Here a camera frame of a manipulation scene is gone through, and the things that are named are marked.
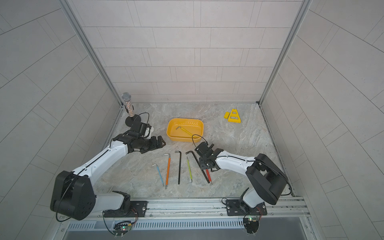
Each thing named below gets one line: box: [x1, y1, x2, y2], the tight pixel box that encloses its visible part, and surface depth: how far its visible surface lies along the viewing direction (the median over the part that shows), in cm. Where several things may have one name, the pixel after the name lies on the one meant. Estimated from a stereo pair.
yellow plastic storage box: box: [166, 118, 204, 143], surface depth 101 cm
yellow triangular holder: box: [228, 109, 241, 123], surface depth 110 cm
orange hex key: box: [164, 153, 171, 190], surface depth 84 cm
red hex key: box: [205, 169, 212, 186], surface depth 83 cm
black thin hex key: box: [174, 150, 182, 185], surface depth 86 cm
